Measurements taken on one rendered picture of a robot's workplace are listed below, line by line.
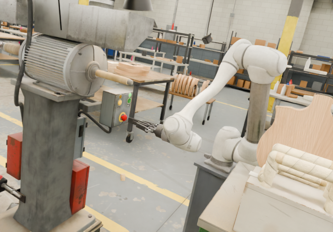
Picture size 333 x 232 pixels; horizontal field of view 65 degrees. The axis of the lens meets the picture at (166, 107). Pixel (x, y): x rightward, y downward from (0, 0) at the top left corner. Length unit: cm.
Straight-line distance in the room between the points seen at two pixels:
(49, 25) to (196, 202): 140
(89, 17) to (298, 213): 96
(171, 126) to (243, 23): 1131
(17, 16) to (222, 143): 133
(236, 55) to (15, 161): 135
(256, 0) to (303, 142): 1142
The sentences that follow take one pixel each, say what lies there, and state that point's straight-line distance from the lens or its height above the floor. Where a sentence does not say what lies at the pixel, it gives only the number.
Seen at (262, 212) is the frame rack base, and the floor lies 103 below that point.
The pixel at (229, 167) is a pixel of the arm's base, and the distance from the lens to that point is 183.
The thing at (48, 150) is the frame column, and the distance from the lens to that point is 149.
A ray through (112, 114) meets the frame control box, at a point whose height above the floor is 100.
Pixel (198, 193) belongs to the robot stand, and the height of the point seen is 49.
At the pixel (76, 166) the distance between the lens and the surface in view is 174.
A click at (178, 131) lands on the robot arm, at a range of 116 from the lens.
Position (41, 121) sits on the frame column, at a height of 96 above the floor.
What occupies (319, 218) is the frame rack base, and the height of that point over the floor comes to 108.
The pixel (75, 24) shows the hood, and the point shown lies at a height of 145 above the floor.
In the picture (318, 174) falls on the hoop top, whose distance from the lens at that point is 81.
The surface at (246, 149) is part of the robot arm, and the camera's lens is 164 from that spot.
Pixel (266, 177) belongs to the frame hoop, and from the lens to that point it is 83.
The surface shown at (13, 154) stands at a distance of 172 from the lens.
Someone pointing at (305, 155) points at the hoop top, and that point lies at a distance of 88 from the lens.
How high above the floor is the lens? 146
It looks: 14 degrees down
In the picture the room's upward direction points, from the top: 11 degrees clockwise
